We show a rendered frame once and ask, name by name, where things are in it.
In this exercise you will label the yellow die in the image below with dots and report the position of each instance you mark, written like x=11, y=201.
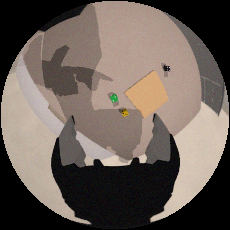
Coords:
x=124, y=112

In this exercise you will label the black die with white pips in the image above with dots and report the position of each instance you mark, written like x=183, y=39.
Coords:
x=166, y=68

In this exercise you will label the green die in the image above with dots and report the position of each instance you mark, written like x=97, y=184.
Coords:
x=114, y=98

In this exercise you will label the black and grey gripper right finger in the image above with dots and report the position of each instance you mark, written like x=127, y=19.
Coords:
x=162, y=151

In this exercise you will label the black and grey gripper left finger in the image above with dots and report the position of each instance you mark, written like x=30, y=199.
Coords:
x=68, y=155

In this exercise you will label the tan mat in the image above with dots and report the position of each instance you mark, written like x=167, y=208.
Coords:
x=148, y=94

